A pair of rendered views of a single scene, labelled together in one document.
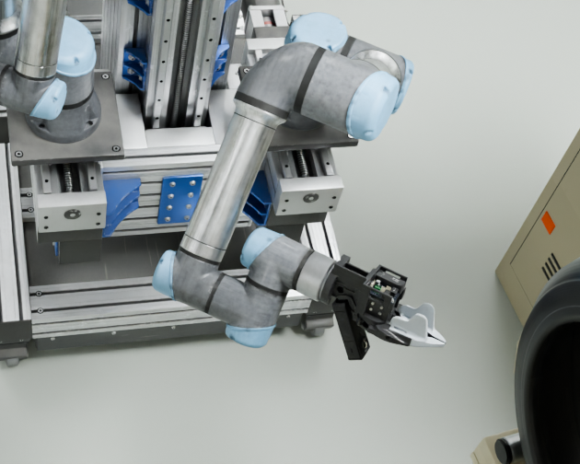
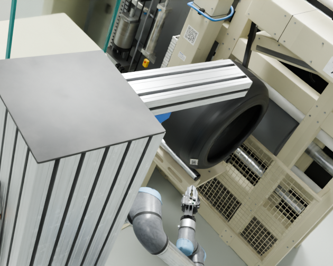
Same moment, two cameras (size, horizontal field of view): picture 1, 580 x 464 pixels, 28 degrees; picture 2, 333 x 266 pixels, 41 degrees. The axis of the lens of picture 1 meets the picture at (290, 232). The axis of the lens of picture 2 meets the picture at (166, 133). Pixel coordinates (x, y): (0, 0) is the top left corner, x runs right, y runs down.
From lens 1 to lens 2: 2.14 m
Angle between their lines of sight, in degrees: 71
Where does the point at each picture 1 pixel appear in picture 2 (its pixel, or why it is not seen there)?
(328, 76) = (157, 208)
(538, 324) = (207, 147)
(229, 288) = (199, 258)
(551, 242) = not seen: hidden behind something
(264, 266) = (194, 243)
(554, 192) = not seen: hidden behind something
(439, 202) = not seen: outside the picture
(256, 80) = (162, 238)
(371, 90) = (155, 193)
